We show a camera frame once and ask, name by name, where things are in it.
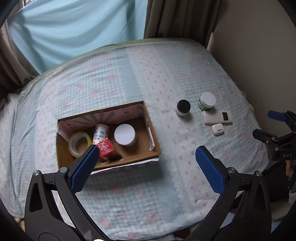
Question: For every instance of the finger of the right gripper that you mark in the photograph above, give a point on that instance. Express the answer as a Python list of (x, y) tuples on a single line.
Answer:
[(264, 137), (274, 115)]

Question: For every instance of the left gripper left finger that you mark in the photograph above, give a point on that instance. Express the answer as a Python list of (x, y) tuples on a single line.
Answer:
[(52, 211)]

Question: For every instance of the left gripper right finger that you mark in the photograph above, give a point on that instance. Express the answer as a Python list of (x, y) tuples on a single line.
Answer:
[(242, 211)]

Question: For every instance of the white earbuds case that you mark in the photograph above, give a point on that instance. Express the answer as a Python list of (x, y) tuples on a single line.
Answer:
[(217, 129)]

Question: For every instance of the white remote control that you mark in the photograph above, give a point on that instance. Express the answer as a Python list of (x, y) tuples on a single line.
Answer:
[(212, 117)]

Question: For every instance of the red Marubi box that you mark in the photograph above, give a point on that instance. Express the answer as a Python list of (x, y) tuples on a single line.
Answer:
[(106, 148)]

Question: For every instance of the black lid white jar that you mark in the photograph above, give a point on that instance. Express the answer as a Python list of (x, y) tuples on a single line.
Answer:
[(183, 107)]

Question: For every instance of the white blue label bottle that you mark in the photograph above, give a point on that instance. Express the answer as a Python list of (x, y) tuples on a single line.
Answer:
[(100, 133)]

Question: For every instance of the cardboard box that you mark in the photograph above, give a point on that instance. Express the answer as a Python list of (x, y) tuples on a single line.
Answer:
[(146, 148)]

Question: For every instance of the white round jar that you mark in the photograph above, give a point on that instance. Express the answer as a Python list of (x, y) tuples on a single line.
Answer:
[(125, 135)]

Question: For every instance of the blue checkered floral bedsheet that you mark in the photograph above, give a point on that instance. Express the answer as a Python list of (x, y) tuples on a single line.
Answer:
[(176, 97)]

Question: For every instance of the brown curtain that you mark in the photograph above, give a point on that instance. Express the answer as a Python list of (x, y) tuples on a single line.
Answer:
[(186, 19)]

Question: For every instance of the light blue curtain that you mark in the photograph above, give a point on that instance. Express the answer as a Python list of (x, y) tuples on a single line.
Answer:
[(49, 33)]

